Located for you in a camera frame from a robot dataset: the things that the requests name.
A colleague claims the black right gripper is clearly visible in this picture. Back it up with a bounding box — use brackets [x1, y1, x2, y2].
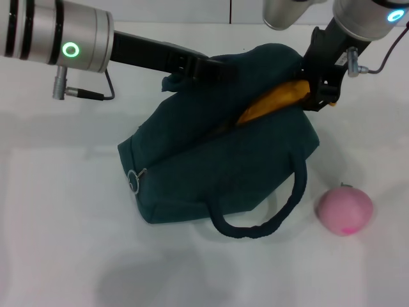
[301, 17, 352, 113]

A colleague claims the pink peach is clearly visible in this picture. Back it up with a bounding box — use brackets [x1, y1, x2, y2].
[316, 182, 374, 237]

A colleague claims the dark right arm cable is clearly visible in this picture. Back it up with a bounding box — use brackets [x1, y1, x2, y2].
[359, 27, 409, 76]

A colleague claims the metal zipper pull ring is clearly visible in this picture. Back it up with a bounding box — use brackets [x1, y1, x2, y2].
[127, 168, 148, 195]

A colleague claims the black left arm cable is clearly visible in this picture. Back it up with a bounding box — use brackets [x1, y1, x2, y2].
[72, 70, 116, 102]

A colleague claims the yellow banana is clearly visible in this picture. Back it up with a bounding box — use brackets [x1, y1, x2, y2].
[235, 79, 338, 129]

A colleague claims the dark blue insulated bag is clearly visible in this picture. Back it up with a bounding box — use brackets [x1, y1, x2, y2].
[117, 43, 320, 240]

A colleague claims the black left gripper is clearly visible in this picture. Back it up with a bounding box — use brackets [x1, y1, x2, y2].
[108, 30, 238, 85]

